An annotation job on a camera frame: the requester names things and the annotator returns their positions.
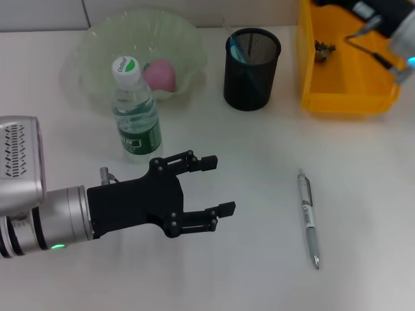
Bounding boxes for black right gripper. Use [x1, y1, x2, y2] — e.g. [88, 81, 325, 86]
[311, 0, 415, 37]

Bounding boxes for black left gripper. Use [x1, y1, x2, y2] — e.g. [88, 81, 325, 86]
[86, 150, 237, 240]

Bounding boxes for green plastic wrapper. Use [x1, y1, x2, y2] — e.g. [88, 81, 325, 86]
[313, 39, 337, 64]

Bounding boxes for clear green-label water bottle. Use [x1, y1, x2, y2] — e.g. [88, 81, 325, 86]
[112, 56, 163, 165]

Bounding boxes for silver retractable pen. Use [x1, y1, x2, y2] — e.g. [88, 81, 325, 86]
[296, 168, 322, 270]

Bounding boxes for pink peach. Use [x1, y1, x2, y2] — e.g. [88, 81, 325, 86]
[142, 58, 178, 93]

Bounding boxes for light blue scissors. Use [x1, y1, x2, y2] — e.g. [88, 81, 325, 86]
[228, 35, 265, 97]

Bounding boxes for black mesh pen holder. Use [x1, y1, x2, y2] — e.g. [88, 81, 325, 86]
[223, 28, 282, 111]

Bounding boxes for translucent green fruit bowl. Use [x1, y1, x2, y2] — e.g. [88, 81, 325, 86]
[60, 9, 208, 113]

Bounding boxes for yellow plastic bin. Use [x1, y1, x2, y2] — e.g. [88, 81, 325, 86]
[294, 0, 410, 114]

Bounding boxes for left arm cable with plug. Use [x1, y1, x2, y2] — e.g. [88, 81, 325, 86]
[99, 166, 121, 187]

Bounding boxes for silver vented wrist camera box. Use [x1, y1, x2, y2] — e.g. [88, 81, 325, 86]
[0, 115, 46, 216]

